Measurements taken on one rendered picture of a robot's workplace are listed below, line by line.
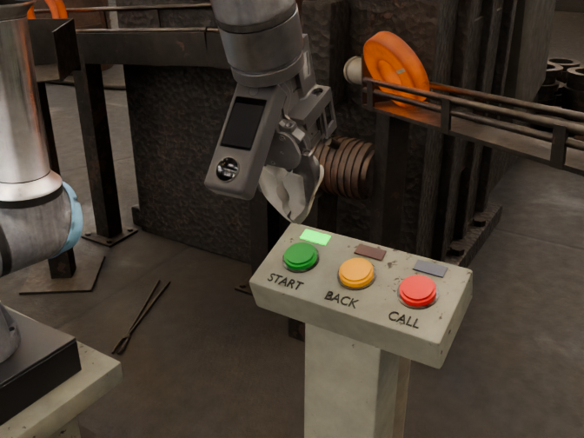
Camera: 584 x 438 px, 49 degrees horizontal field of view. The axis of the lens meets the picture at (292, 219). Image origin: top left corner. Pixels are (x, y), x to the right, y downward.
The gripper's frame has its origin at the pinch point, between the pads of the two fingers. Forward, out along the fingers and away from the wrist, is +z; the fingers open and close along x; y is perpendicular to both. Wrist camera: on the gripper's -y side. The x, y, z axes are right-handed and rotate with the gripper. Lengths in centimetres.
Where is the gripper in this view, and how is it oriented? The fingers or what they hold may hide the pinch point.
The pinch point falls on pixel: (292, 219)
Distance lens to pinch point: 73.7
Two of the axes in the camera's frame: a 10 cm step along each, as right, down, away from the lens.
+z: 1.8, 7.1, 6.8
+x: -8.6, -2.3, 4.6
